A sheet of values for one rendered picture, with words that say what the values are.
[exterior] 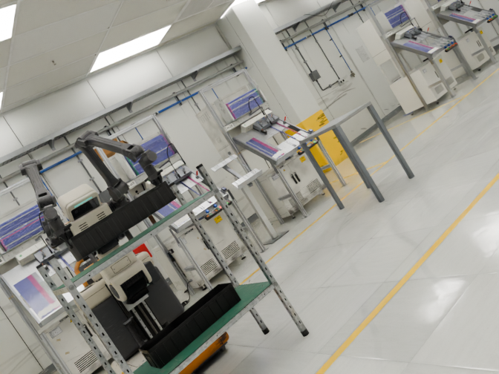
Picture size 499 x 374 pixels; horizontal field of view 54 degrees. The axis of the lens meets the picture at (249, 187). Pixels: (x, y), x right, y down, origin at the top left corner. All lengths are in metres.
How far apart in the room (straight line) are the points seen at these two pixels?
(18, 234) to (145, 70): 3.49
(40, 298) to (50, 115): 3.00
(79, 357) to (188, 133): 3.77
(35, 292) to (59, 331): 0.43
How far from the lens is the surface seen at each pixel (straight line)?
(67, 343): 4.85
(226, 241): 5.39
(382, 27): 8.59
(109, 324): 3.39
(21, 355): 6.46
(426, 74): 8.44
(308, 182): 6.13
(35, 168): 2.83
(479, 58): 9.70
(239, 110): 6.07
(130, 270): 3.12
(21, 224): 5.00
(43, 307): 4.57
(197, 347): 2.51
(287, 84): 7.96
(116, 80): 7.34
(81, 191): 3.13
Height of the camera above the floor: 1.06
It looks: 4 degrees down
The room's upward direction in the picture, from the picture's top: 32 degrees counter-clockwise
